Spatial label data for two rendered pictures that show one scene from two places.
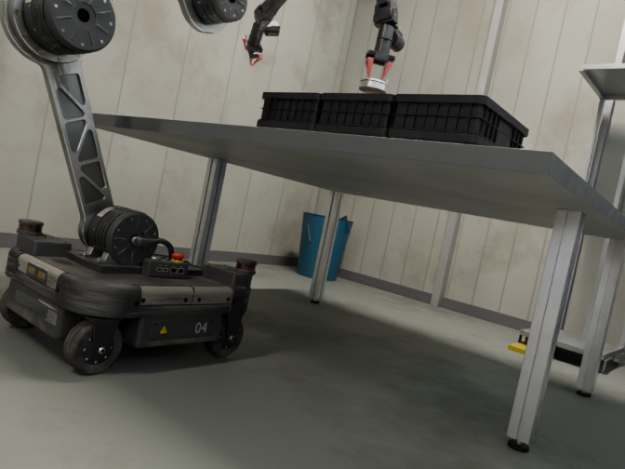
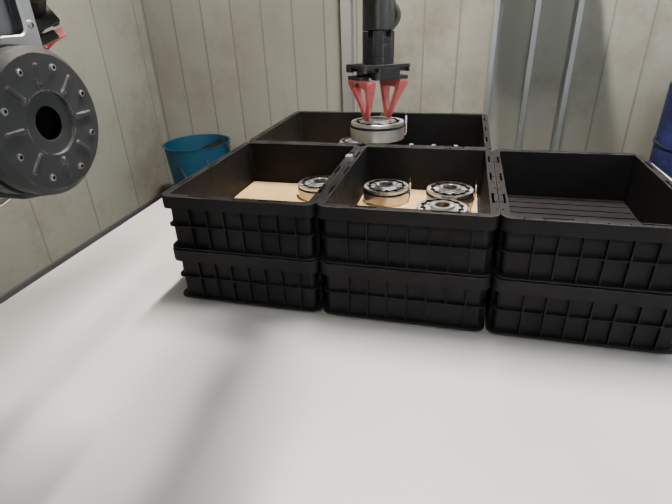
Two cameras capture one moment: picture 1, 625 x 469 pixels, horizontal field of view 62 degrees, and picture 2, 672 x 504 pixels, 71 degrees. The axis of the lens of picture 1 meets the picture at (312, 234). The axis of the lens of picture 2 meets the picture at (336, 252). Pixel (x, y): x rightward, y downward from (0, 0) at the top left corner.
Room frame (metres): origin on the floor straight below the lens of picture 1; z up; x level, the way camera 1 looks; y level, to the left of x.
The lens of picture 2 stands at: (1.13, 0.34, 1.22)
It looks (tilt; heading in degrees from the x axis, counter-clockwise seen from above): 27 degrees down; 336
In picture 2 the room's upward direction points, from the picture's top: 2 degrees counter-clockwise
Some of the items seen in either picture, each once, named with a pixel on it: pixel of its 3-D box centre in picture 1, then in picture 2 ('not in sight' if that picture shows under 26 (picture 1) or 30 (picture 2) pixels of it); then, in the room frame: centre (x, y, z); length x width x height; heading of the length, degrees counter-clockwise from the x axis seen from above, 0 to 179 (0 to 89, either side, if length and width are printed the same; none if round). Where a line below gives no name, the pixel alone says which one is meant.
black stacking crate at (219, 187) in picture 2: (319, 123); (275, 194); (2.07, 0.06, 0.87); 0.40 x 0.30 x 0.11; 141
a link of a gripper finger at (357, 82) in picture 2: (374, 68); (372, 94); (1.93, -0.10, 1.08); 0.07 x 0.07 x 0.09; 5
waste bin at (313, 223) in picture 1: (325, 245); (206, 176); (4.22, -0.12, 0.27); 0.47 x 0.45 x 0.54; 52
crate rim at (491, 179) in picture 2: (385, 113); (415, 178); (1.88, -0.17, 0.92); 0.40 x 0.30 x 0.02; 141
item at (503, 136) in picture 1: (460, 131); (575, 212); (1.69, -0.40, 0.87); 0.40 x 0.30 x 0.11; 141
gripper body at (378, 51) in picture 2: (381, 50); (378, 52); (1.94, -0.11, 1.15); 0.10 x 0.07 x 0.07; 95
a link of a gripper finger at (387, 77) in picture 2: (379, 70); (382, 93); (1.94, -0.12, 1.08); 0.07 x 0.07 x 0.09; 5
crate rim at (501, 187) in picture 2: (463, 116); (580, 186); (1.69, -0.40, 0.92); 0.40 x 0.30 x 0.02; 141
